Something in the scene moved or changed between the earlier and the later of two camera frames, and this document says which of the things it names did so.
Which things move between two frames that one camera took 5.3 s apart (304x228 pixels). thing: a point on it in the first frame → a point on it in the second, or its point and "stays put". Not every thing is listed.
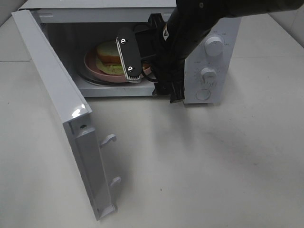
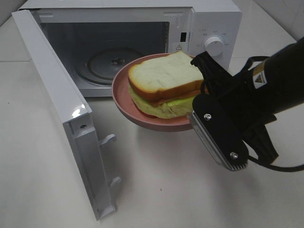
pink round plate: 90,62 → 122,97
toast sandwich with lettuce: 109,60 → 165,87
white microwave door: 74,110 stays put
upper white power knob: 214,45 stays put
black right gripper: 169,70 → 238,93
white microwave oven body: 106,48 stays put
